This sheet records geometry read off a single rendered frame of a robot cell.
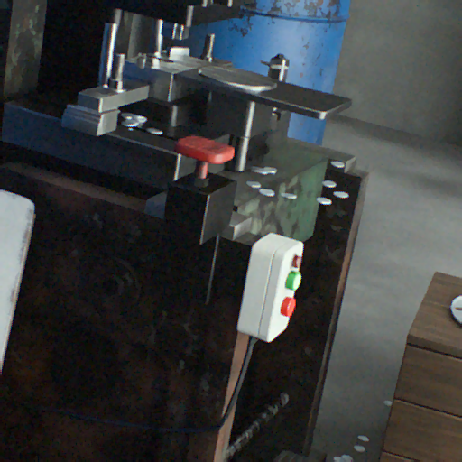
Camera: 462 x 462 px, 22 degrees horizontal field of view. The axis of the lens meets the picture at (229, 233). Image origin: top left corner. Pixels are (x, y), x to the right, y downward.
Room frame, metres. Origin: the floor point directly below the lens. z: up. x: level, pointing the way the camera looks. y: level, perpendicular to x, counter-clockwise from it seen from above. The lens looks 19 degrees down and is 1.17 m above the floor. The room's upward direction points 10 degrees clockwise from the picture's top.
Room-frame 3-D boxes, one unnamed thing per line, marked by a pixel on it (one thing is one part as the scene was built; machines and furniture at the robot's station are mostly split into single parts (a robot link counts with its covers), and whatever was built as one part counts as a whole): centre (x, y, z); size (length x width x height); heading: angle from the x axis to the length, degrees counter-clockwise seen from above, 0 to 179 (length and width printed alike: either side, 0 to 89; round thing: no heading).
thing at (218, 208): (1.52, 0.05, 0.62); 0.10 x 0.06 x 0.20; 159
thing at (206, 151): (1.50, 0.05, 0.72); 0.07 x 0.06 x 0.08; 69
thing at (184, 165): (1.89, 0.15, 0.68); 0.45 x 0.30 x 0.06; 159
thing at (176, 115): (1.90, 0.15, 0.72); 0.20 x 0.16 x 0.03; 159
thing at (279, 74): (2.01, -0.03, 0.75); 0.03 x 0.03 x 0.10; 69
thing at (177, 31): (1.89, 0.14, 0.84); 0.05 x 0.03 x 0.04; 159
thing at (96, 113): (1.74, 0.21, 0.76); 0.17 x 0.06 x 0.10; 159
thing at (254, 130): (1.83, -0.01, 0.72); 0.25 x 0.14 x 0.14; 69
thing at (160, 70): (1.89, 0.15, 0.76); 0.15 x 0.09 x 0.05; 159
